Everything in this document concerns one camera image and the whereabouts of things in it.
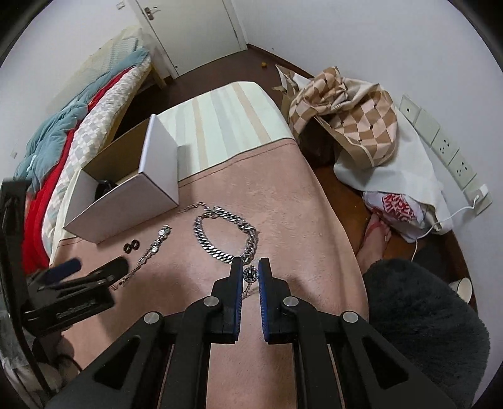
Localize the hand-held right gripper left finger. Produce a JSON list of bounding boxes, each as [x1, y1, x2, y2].
[[47, 259, 245, 409]]

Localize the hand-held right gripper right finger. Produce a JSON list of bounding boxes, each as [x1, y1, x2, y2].
[[257, 257, 459, 409]]

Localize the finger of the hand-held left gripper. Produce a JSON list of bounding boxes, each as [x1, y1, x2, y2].
[[37, 257, 82, 291], [39, 256, 129, 292]]

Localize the silver pendant necklace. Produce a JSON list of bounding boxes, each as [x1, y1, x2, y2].
[[242, 266, 260, 302]]

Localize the white cardboard box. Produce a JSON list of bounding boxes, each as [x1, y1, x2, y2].
[[63, 114, 180, 245]]

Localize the black item in box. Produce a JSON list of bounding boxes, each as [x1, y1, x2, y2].
[[95, 179, 117, 200]]

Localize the pink blanket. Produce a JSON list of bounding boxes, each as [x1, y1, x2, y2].
[[50, 137, 371, 409]]

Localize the person's foot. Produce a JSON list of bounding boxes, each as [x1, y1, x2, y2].
[[356, 213, 394, 269]]

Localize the grey checkered quilt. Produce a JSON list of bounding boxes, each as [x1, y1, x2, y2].
[[41, 66, 153, 241]]

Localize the blue quilt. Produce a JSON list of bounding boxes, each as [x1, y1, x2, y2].
[[14, 47, 152, 194]]

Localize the plastic bag with red print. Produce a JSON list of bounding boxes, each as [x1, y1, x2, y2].
[[362, 190, 434, 237]]

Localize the dark fuzzy cushion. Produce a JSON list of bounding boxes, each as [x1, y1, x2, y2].
[[361, 257, 492, 409]]

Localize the striped pillow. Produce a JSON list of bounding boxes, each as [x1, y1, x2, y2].
[[151, 81, 295, 182]]

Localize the white cloth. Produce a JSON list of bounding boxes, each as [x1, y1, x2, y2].
[[333, 75, 455, 237]]

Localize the white paper cup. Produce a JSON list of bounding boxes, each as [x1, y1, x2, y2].
[[447, 277, 473, 304]]

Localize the beige checkered cloth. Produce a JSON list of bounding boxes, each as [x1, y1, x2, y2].
[[288, 67, 400, 168]]

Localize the torn cardboard pieces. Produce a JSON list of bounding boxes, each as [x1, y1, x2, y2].
[[272, 64, 316, 115]]

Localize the white door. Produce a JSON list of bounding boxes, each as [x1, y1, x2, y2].
[[135, 0, 249, 80]]

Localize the thin silver bracelet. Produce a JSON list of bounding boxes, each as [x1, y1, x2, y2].
[[111, 224, 173, 292]]

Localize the black cable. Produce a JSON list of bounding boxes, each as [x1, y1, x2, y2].
[[10, 311, 53, 396]]

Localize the chunky silver chain necklace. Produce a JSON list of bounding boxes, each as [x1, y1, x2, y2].
[[178, 201, 260, 267]]

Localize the wooden bed frame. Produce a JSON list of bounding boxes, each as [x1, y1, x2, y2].
[[150, 58, 168, 89]]

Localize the white charger cable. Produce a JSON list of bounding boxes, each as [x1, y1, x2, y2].
[[410, 196, 479, 261]]

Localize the wall socket strip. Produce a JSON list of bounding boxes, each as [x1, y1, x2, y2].
[[398, 93, 494, 216]]

